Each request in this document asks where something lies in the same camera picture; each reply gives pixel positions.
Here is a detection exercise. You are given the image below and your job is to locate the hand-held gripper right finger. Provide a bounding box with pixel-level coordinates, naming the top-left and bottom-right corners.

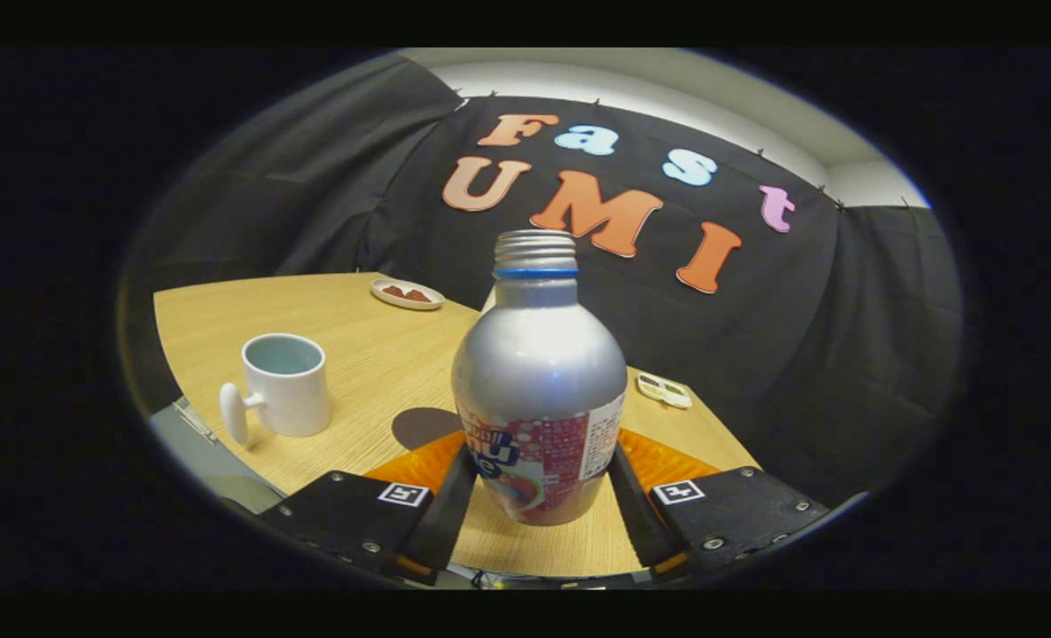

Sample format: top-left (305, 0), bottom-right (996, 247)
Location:
top-left (608, 429), bottom-right (832, 581)

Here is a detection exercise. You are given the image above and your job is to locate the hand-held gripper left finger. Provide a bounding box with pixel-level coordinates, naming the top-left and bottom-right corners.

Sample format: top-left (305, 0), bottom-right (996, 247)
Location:
top-left (258, 432), bottom-right (479, 586)

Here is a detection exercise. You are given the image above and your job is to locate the dark round coaster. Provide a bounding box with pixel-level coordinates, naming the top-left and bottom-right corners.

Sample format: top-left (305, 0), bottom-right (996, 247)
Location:
top-left (392, 408), bottom-right (464, 451)

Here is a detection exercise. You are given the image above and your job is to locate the silver juice bottle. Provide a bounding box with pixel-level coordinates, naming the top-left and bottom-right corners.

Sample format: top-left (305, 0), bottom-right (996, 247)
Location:
top-left (451, 230), bottom-right (629, 527)

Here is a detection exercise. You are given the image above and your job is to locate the white cup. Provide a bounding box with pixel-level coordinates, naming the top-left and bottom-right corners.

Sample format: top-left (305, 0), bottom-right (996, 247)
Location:
top-left (219, 333), bottom-right (333, 447)

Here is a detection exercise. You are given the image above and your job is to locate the white divided tray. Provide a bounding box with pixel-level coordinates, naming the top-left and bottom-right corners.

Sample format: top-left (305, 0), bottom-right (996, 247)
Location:
top-left (636, 372), bottom-right (694, 409)

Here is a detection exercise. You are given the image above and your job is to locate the wooden table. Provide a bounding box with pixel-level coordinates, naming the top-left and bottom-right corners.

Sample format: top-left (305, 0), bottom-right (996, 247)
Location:
top-left (153, 272), bottom-right (761, 579)

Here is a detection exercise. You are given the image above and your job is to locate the white round plate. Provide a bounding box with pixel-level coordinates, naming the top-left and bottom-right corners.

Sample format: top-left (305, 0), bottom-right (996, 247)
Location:
top-left (370, 279), bottom-right (446, 311)

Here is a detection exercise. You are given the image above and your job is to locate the black backdrop cloth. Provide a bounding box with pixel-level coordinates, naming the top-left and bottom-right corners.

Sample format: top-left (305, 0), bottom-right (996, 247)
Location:
top-left (122, 53), bottom-right (965, 510)

